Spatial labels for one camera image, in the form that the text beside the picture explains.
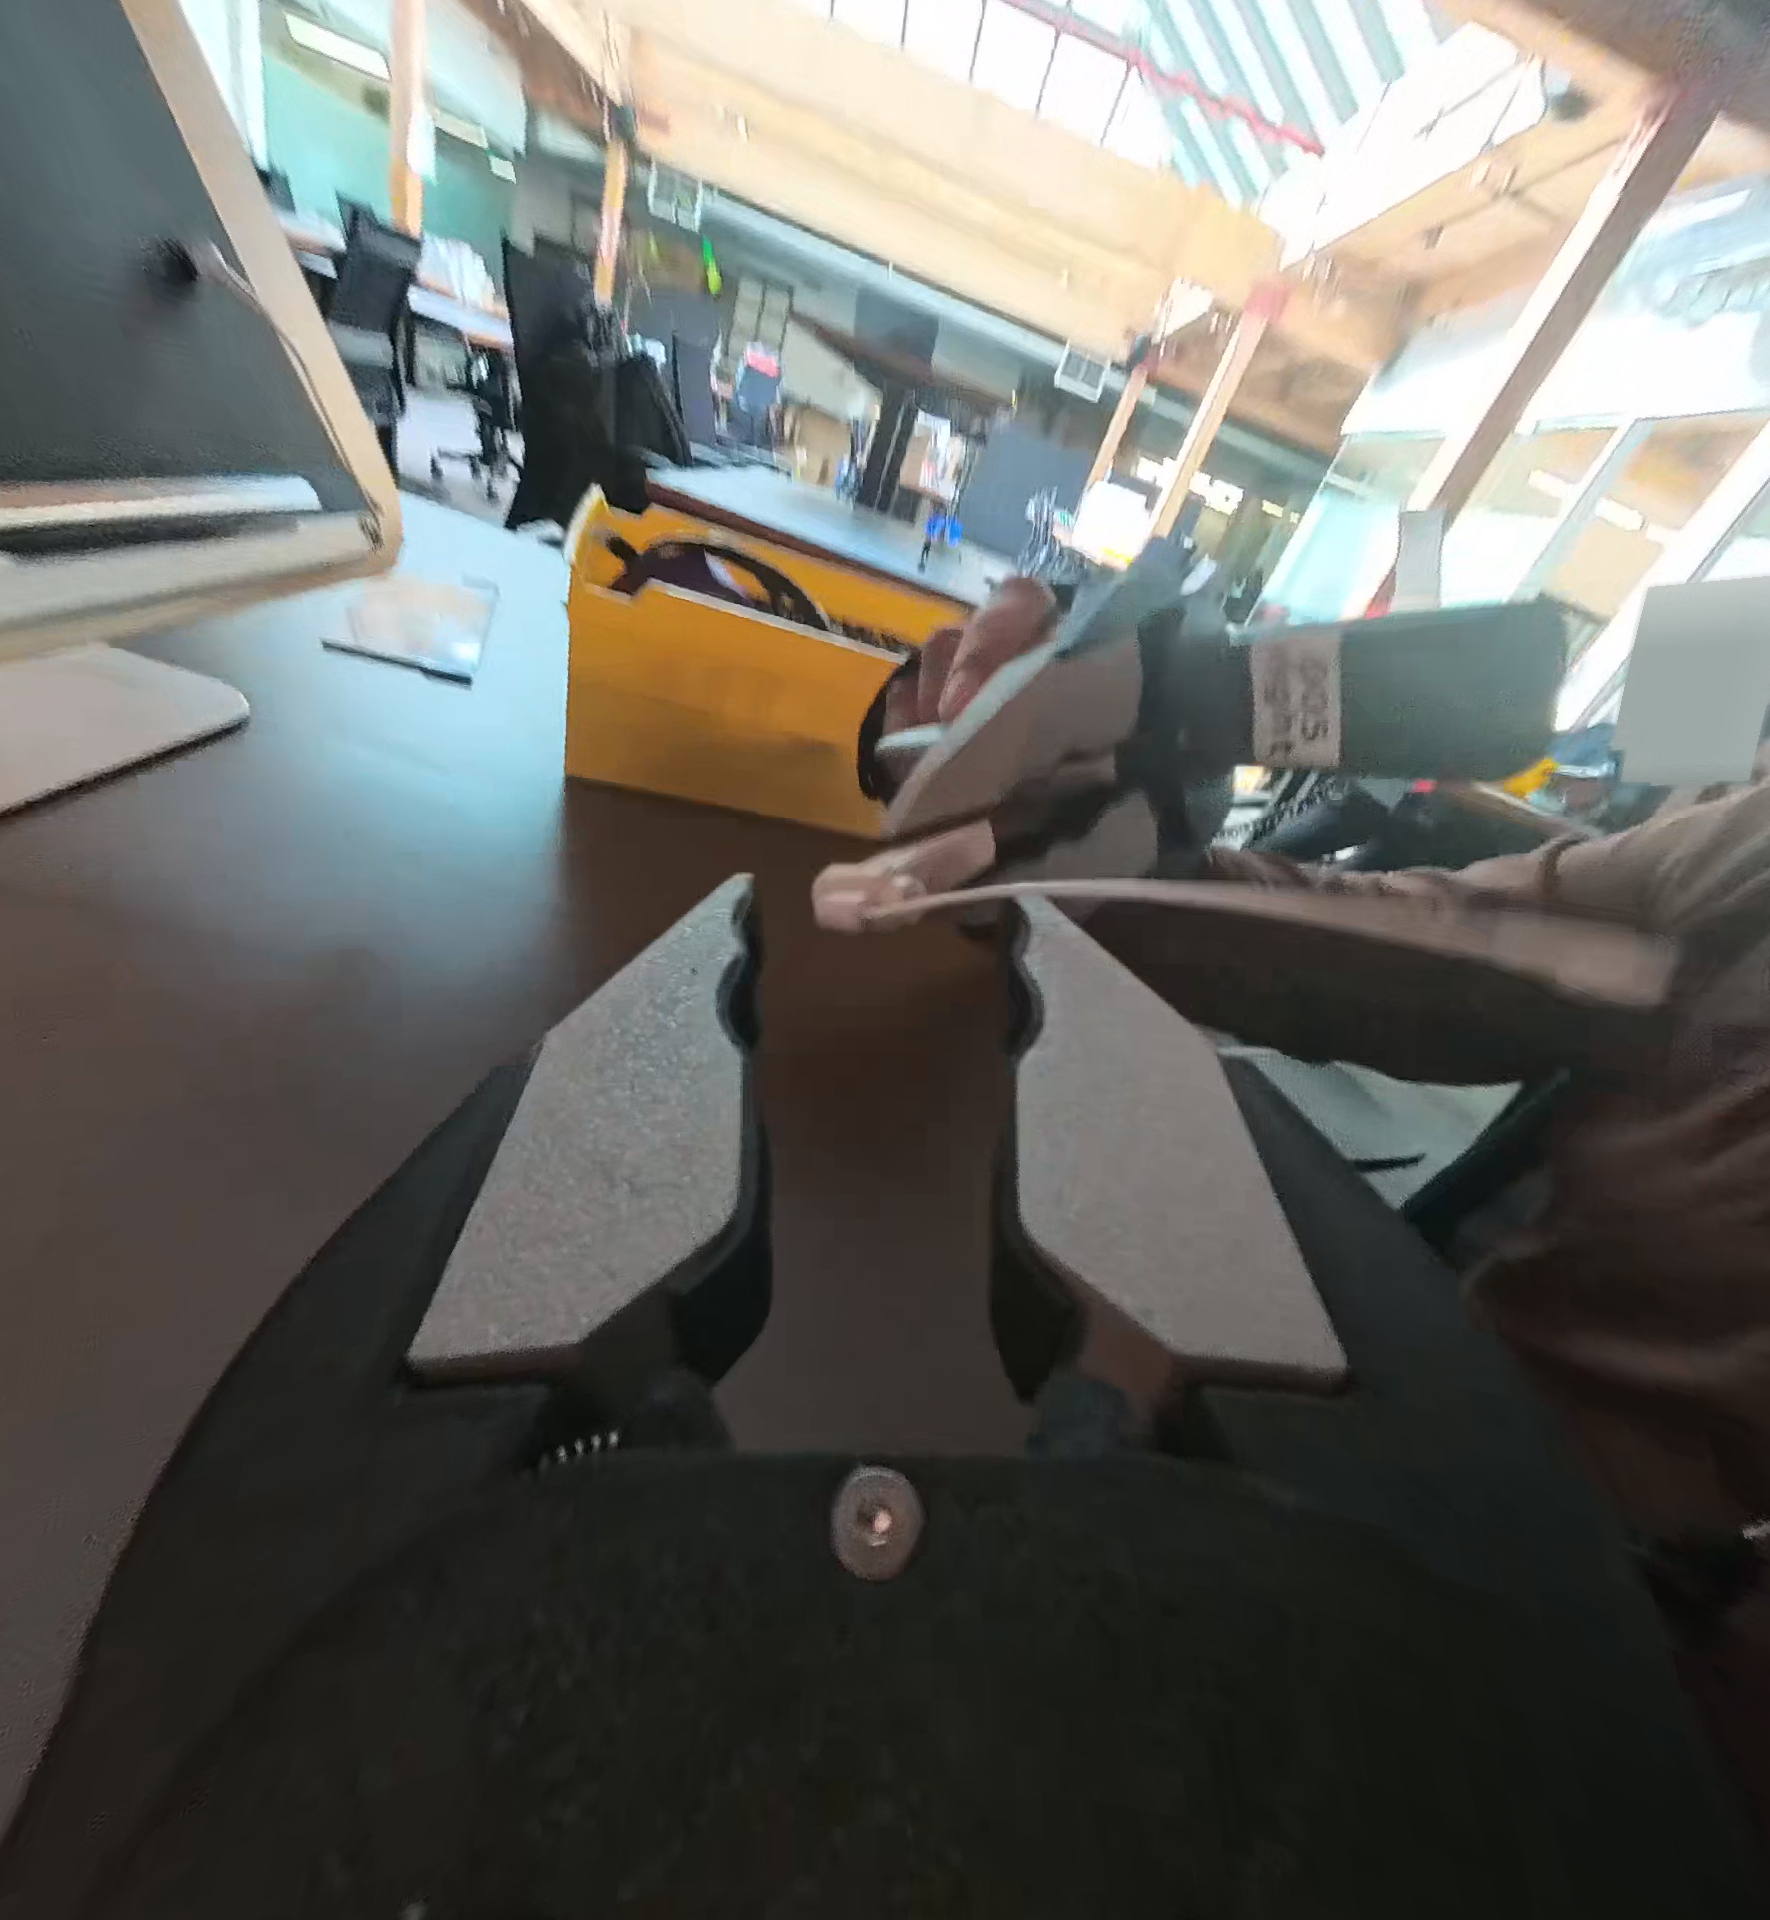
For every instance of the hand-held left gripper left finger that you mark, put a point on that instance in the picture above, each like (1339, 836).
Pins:
(600, 1139)

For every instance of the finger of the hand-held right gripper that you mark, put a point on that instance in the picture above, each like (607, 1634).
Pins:
(1028, 750)
(1110, 840)

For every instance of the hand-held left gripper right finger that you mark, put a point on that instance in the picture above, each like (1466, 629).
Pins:
(1154, 1184)

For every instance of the person's right hand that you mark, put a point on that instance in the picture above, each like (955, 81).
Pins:
(993, 639)

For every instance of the white paper sheet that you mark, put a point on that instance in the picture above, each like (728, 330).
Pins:
(1703, 684)

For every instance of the background office desk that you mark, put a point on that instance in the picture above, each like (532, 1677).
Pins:
(811, 518)

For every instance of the yellow cardboard box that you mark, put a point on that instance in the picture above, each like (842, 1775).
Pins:
(706, 706)

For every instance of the small clear plastic packet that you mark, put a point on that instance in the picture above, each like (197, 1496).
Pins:
(412, 631)

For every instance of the person's brown clothing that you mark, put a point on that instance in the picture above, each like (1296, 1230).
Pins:
(1695, 1275)

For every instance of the black office chair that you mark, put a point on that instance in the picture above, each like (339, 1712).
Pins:
(371, 315)
(564, 376)

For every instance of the black-backed computer monitor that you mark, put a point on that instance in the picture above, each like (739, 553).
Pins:
(77, 242)

